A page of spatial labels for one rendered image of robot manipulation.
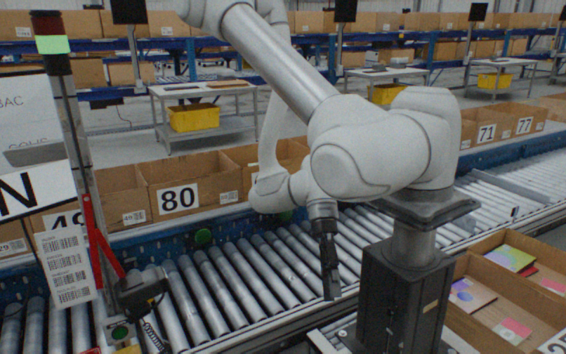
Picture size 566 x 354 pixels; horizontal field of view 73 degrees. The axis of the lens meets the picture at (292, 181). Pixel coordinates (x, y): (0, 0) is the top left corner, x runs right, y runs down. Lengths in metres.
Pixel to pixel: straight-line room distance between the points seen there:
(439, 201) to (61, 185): 0.86
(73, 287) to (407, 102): 0.84
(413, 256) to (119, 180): 1.32
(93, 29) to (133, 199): 4.56
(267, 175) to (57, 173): 0.54
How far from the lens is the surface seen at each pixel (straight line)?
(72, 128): 0.88
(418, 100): 0.86
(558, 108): 3.73
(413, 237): 0.98
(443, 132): 0.86
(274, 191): 1.15
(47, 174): 1.01
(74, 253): 0.97
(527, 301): 1.52
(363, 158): 0.68
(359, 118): 0.73
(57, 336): 1.46
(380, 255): 1.05
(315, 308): 1.37
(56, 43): 0.85
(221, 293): 1.44
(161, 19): 6.10
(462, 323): 1.33
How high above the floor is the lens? 1.65
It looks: 23 degrees down
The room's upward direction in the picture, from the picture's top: straight up
